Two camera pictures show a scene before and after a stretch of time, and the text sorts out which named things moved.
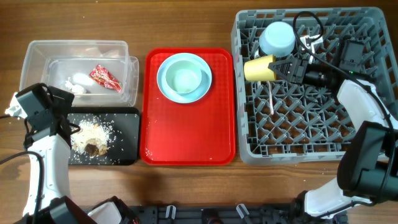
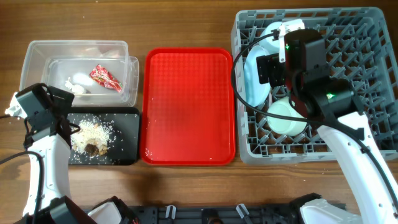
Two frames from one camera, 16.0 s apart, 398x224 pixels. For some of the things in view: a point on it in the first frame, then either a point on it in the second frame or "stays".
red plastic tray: (200, 133) stays
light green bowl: (183, 76) -> (285, 126)
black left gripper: (64, 104) stays
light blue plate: (194, 96) -> (257, 93)
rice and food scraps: (92, 137) stays
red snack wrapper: (100, 75) stays
